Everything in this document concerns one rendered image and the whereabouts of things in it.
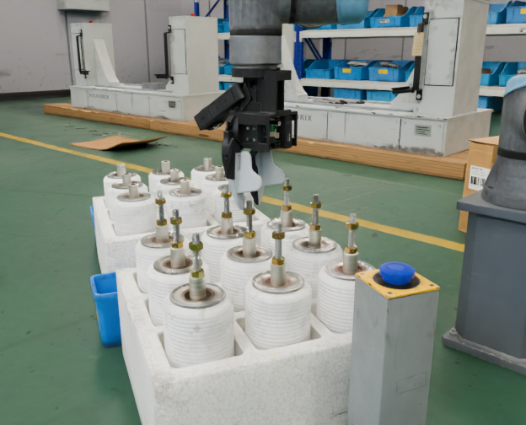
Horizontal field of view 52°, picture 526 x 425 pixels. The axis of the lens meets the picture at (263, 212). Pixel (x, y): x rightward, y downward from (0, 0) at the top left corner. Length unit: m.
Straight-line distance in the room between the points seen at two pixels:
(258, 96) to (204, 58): 3.27
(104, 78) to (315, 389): 4.47
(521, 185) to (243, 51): 0.55
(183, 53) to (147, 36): 4.22
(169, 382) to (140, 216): 0.58
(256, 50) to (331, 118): 2.28
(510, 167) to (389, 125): 1.82
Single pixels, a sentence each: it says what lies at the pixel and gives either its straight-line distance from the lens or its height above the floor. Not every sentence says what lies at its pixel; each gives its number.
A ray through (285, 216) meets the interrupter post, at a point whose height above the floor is 0.27.
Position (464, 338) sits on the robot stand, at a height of 0.02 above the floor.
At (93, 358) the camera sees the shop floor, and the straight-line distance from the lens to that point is 1.12.
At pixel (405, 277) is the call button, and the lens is 0.62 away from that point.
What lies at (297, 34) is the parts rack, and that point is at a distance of 6.55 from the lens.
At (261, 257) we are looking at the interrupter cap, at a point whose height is 0.25.
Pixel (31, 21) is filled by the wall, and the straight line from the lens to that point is 7.34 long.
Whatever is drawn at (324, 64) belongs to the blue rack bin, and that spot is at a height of 0.41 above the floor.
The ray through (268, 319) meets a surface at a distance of 0.75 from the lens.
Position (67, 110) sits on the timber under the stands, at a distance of 5.19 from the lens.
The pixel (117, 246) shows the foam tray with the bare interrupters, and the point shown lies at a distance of 1.19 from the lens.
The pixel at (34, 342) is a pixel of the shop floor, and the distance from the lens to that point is 1.21.
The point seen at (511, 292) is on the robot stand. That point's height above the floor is 0.15.
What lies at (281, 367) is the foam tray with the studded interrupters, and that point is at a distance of 0.74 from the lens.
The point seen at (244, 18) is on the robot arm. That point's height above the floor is 0.61.
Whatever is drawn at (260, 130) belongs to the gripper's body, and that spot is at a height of 0.46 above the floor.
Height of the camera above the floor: 0.57
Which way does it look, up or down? 17 degrees down
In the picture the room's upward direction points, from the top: straight up
